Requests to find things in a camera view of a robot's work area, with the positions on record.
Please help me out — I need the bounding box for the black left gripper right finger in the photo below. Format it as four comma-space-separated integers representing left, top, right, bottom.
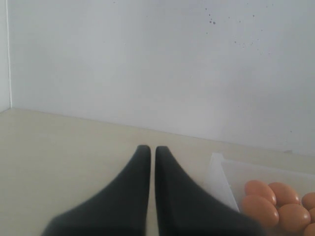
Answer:
155, 146, 266, 236

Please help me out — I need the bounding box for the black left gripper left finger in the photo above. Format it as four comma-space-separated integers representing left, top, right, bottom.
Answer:
42, 145, 151, 236

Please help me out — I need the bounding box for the brown egg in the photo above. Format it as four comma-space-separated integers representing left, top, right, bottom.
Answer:
244, 179, 277, 206
301, 192, 315, 210
278, 204, 311, 233
268, 182, 300, 207
303, 223, 315, 236
309, 208, 315, 224
241, 195, 279, 228

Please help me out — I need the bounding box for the clear plastic storage box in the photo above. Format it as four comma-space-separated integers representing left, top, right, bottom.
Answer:
203, 152, 315, 236

